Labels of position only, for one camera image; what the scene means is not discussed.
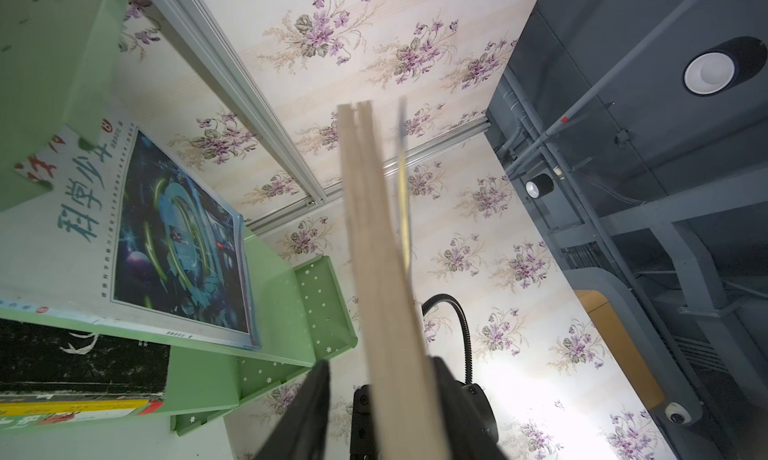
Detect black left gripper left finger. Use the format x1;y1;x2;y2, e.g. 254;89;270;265
254;360;330;460

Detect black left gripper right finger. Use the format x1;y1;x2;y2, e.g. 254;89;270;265
430;357;506;460

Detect dark blue book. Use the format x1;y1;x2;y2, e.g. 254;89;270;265
337;102;451;459

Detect yellow cartoon cover book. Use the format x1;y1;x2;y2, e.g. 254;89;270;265
0;399;150;416

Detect white science youth magazine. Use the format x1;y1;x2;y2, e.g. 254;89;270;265
1;105;260;350

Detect black book yellow title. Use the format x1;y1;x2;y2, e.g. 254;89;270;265
1;319;171;395

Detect green nature encyclopedia book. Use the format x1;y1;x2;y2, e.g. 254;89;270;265
1;400;164;430

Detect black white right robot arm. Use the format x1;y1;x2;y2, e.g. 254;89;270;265
349;293;504;459

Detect black ceiling spotlight far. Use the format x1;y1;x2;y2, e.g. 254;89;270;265
525;173;554;199

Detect black ceiling spotlight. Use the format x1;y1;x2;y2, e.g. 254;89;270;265
525;173;554;199
682;36;767;97

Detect black ceiling spotlight near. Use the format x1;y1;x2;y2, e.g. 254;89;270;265
682;36;767;97

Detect green metal bookshelf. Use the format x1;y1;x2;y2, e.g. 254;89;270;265
1;0;358;427

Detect white dome security camera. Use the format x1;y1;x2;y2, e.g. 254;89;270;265
664;402;694;426

